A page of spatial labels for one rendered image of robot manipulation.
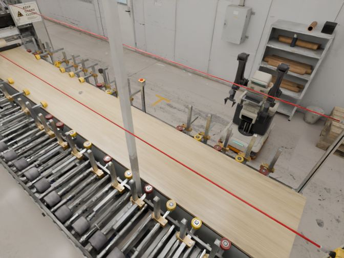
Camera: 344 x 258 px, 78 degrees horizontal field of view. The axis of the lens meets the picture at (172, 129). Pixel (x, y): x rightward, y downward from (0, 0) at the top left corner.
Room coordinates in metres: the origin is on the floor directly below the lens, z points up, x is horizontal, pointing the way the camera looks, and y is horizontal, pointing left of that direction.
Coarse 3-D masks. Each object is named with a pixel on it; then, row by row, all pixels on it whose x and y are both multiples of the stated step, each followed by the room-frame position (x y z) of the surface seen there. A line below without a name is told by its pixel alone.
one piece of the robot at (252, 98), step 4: (248, 92) 2.35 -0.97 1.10; (244, 96) 2.34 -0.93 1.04; (248, 96) 2.34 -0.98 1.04; (252, 96) 2.31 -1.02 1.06; (256, 96) 2.28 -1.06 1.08; (260, 96) 2.26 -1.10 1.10; (244, 100) 2.29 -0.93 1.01; (248, 100) 2.25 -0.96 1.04; (252, 100) 2.25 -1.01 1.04; (256, 100) 2.25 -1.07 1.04; (260, 100) 2.25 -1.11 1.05; (240, 104) 2.32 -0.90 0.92; (256, 104) 2.18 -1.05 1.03; (260, 104) 2.16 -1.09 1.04; (260, 108) 2.17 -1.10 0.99
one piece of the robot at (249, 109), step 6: (246, 84) 2.41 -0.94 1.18; (252, 84) 2.35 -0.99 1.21; (270, 84) 2.32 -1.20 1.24; (258, 90) 2.30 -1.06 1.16; (264, 90) 2.26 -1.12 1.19; (264, 96) 2.26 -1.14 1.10; (246, 102) 2.41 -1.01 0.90; (246, 108) 2.35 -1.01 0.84; (252, 108) 2.30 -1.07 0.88; (258, 108) 2.29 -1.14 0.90; (240, 114) 2.35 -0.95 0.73; (246, 114) 2.30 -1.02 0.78; (252, 114) 2.27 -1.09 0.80; (252, 120) 2.25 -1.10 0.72
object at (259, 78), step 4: (256, 72) 2.36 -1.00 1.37; (260, 72) 2.34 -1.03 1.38; (264, 72) 2.34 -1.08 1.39; (252, 76) 2.34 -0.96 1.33; (256, 76) 2.32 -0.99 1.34; (260, 76) 2.30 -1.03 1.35; (264, 76) 2.29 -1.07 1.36; (268, 76) 2.27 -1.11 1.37; (252, 80) 2.30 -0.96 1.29; (256, 80) 2.28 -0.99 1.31; (260, 80) 2.27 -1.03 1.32; (264, 80) 2.25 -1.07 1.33; (268, 80) 2.24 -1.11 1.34; (256, 84) 2.32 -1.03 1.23; (260, 84) 2.28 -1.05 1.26; (264, 84) 2.22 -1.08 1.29; (268, 84) 2.25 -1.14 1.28
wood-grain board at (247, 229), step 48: (48, 96) 2.39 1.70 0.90; (96, 96) 2.43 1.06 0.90; (96, 144) 1.53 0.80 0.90; (144, 144) 1.55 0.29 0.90; (192, 144) 1.58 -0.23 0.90; (192, 192) 1.00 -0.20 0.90; (240, 192) 1.01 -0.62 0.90; (288, 192) 1.03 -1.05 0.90; (240, 240) 0.61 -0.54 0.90; (288, 240) 0.62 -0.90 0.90
